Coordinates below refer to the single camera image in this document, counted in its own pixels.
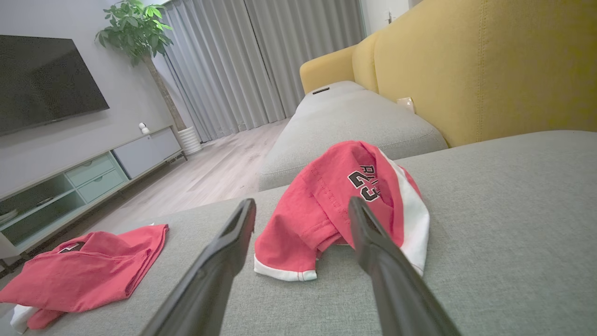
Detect wide yellow sofa back cushion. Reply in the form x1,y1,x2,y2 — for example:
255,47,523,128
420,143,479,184
373,0,597,148

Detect red white basketball jersey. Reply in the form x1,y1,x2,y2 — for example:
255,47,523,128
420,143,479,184
0,224,169,334

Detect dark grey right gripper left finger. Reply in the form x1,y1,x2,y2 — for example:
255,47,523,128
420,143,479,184
140,198,257,336

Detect grey pleated curtain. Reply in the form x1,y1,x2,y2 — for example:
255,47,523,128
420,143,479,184
152,0,286,143
245,0,367,118

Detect green leafy indoor tree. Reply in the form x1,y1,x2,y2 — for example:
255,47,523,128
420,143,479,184
96,0,187,133

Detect pale green TV cabinet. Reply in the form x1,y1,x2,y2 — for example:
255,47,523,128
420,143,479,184
0,125,188,271

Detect black flat television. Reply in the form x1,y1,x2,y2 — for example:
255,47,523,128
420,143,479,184
0,35,110,137

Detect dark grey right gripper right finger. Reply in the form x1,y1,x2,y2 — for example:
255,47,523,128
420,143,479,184
348,196,462,336

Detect red shorts with white trim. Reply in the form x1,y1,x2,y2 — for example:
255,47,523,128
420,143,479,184
254,140,430,282

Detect yellow sofa armrest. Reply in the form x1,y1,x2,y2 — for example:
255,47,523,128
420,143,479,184
299,45,359,95

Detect narrow yellow sofa back cushion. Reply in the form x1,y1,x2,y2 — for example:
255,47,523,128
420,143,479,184
351,32,381,94

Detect white ribbed plant pot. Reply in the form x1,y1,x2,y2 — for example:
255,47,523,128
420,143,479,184
177,126,203,155

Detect grey sofa seat cushion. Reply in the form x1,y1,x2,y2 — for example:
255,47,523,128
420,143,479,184
295,80,369,117
258,89,449,192

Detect yellow and grey sofa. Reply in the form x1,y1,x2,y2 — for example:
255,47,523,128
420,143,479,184
26,130,597,336

